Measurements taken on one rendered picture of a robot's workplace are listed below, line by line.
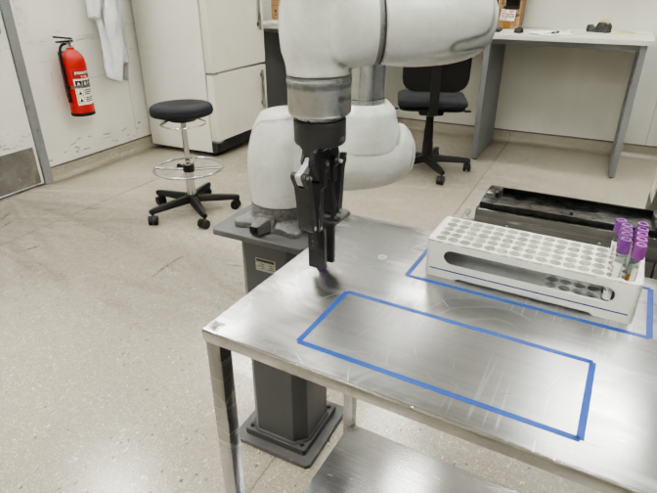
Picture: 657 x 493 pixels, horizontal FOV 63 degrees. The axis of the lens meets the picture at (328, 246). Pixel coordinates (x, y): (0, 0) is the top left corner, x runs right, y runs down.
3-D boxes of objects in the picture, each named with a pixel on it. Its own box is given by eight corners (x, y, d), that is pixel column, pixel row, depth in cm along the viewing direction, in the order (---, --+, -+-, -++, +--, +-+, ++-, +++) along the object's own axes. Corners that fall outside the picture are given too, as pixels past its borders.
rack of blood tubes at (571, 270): (634, 291, 80) (645, 254, 77) (632, 325, 72) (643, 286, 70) (443, 247, 93) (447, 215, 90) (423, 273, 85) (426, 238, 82)
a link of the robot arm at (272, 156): (249, 187, 137) (242, 101, 128) (319, 184, 140) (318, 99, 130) (249, 212, 123) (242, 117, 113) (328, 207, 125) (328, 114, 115)
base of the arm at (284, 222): (222, 231, 127) (220, 209, 125) (272, 200, 145) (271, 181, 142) (287, 246, 120) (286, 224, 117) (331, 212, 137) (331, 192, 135)
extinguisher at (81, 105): (101, 112, 365) (85, 33, 343) (79, 118, 351) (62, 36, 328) (82, 110, 373) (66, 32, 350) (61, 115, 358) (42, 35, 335)
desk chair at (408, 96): (384, 183, 358) (393, 14, 311) (387, 156, 415) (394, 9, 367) (475, 187, 352) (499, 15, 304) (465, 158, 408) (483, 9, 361)
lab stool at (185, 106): (252, 201, 329) (245, 98, 300) (193, 238, 284) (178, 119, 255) (187, 189, 350) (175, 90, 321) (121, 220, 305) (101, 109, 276)
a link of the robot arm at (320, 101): (363, 71, 74) (362, 114, 77) (307, 67, 78) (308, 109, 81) (331, 81, 67) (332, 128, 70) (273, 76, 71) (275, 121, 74)
